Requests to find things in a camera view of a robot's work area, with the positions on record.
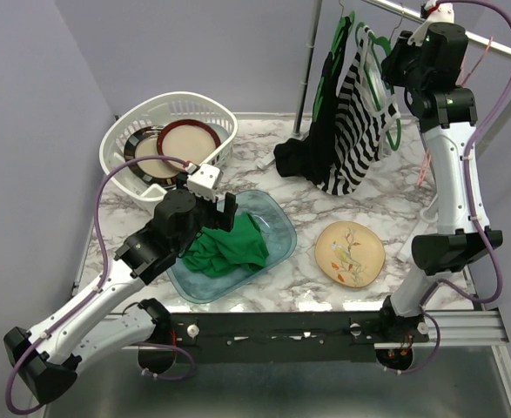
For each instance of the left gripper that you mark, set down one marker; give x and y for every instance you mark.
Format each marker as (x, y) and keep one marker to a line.
(219, 219)

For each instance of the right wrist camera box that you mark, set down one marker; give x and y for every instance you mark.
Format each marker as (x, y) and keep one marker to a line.
(432, 12)

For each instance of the black rimmed plate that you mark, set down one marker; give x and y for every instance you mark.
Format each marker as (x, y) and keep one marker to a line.
(143, 143)

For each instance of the beige bird pattern plate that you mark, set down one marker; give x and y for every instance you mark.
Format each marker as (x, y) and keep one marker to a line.
(350, 254)

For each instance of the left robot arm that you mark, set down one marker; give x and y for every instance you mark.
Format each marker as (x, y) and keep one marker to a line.
(48, 356)

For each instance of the green hanger with striped top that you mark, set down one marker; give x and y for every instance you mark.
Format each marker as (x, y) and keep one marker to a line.
(381, 92)

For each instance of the white plastic dish basket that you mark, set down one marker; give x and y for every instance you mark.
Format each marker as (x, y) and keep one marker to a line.
(162, 110)

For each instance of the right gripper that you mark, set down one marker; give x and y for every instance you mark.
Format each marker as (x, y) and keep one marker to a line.
(388, 64)

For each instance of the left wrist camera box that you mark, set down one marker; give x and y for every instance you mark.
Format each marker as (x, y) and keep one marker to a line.
(203, 180)

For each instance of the red rimmed plate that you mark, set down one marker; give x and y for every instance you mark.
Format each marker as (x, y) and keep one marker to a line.
(189, 140)

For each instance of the black white striped tank top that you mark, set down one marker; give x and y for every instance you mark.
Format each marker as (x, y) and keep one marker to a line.
(360, 128)

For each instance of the green tank top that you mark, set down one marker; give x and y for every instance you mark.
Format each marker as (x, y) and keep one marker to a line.
(216, 253)

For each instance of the clear blue plastic tray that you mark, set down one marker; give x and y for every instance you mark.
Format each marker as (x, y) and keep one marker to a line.
(278, 233)

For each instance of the pink wire hanger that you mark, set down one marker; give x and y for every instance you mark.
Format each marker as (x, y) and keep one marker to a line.
(426, 161)

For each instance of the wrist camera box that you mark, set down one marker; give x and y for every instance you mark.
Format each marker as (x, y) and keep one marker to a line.
(203, 180)
(432, 12)

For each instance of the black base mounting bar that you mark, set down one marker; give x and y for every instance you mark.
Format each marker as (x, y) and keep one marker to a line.
(288, 337)

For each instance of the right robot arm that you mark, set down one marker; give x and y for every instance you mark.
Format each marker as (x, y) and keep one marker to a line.
(427, 64)

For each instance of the green hanger with black top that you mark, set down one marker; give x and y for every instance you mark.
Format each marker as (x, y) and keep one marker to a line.
(326, 96)

